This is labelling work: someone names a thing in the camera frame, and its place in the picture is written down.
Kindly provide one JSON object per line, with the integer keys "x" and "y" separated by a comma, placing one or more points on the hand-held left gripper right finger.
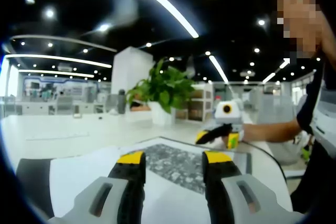
{"x": 223, "y": 190}

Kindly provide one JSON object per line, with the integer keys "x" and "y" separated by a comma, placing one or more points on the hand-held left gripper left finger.
{"x": 126, "y": 190}

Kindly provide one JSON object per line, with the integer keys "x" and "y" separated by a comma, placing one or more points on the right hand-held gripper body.
{"x": 235, "y": 117}

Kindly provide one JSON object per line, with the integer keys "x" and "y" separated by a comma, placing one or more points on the clear bottle red cap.
{"x": 217, "y": 102}

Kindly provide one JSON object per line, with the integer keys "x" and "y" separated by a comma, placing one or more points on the white shelf unit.
{"x": 197, "y": 103}

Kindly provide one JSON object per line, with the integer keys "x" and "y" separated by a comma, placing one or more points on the short ceiling light strip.
{"x": 218, "y": 68}

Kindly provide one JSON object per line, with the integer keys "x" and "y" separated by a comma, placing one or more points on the white office chair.
{"x": 286, "y": 153}

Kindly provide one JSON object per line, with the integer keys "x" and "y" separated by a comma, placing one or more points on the white plant pot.
{"x": 161, "y": 116}

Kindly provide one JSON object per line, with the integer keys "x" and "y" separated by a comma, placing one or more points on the green leafy plant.
{"x": 168, "y": 87}

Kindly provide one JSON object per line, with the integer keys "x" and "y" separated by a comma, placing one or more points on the grey thermos bottle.
{"x": 121, "y": 102}

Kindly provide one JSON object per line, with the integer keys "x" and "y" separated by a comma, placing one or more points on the small white rimmed device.
{"x": 78, "y": 116}

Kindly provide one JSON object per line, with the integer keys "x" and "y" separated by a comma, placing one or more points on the white grey chest device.
{"x": 325, "y": 113}

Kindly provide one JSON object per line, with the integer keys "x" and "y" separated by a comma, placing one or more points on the person in dark shirt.
{"x": 315, "y": 182}

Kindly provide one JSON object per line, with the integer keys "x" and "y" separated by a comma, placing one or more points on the person's head and neck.
{"x": 329, "y": 45}

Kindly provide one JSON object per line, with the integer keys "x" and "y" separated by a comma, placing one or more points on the curved ceiling light strip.
{"x": 57, "y": 58}
{"x": 57, "y": 73}

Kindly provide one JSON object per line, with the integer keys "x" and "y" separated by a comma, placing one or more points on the ceiling air vent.
{"x": 64, "y": 68}

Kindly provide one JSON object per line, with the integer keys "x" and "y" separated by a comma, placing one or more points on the long ceiling light strip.
{"x": 162, "y": 1}

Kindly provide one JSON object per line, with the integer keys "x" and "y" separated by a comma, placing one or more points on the ceiling downlights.
{"x": 49, "y": 13}

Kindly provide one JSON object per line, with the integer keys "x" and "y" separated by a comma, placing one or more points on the blue trimmed display wall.
{"x": 65, "y": 87}

